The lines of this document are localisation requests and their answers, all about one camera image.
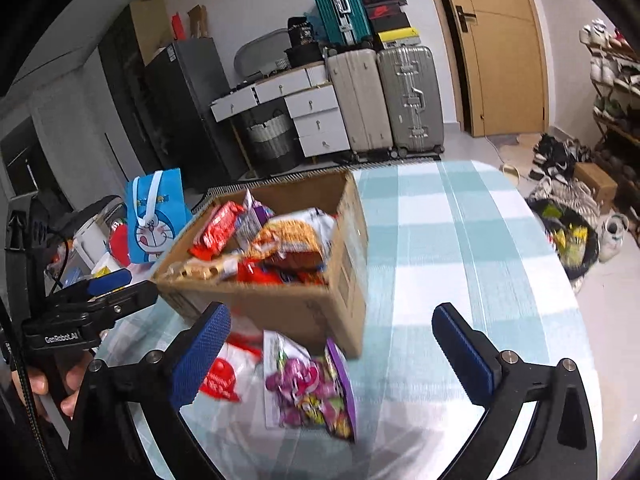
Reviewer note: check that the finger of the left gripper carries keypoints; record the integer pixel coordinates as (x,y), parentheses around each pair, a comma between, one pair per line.
(128,300)
(108,282)

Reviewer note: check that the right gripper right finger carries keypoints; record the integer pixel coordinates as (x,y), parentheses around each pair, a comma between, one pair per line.
(470,353)

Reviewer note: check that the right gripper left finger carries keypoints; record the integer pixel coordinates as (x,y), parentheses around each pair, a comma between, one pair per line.
(193,351)

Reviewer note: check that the clear cookie bag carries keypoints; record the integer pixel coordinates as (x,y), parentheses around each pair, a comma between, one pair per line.
(218,269)

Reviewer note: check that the red white small packet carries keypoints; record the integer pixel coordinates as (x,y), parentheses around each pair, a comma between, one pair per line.
(229,377)

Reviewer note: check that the red barcode snack pack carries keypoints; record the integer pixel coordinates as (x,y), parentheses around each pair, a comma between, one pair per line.
(218,233)

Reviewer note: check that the purple candy bag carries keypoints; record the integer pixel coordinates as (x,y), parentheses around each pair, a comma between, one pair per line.
(305,391)

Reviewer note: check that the large noodle snack bag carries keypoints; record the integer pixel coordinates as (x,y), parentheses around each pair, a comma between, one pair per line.
(300,241)

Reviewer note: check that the left hand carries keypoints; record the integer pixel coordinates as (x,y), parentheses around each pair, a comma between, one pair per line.
(70,369)

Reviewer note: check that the blue Doraemon bag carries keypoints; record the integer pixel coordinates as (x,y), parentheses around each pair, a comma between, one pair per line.
(156,214)

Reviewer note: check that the SF cardboard box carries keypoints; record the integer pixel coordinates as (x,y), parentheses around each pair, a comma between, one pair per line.
(308,314)

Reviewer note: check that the black refrigerator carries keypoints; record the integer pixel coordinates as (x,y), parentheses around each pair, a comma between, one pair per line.
(162,88)

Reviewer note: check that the woven laundry basket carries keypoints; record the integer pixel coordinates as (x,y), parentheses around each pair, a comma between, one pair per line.
(275,144)

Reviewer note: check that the small cardboard box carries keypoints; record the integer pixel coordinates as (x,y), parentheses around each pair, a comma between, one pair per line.
(602,187)

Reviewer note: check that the white drawer desk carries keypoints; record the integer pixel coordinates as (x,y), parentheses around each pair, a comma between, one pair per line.
(311,102)

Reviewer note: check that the silver suitcase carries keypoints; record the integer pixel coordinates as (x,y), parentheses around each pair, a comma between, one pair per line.
(412,98)

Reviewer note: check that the beige suitcase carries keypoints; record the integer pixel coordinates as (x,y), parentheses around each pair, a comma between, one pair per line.
(358,88)

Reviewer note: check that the wooden door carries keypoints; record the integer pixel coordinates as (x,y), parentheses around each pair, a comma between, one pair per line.
(503,65)

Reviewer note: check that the wooden shoe rack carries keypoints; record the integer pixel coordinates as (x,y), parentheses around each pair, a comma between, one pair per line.
(614,74)

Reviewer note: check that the teal suitcase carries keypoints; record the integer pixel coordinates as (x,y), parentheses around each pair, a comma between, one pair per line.
(346,22)

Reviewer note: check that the stacked shoe boxes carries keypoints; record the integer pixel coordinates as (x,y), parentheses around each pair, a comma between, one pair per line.
(391,24)

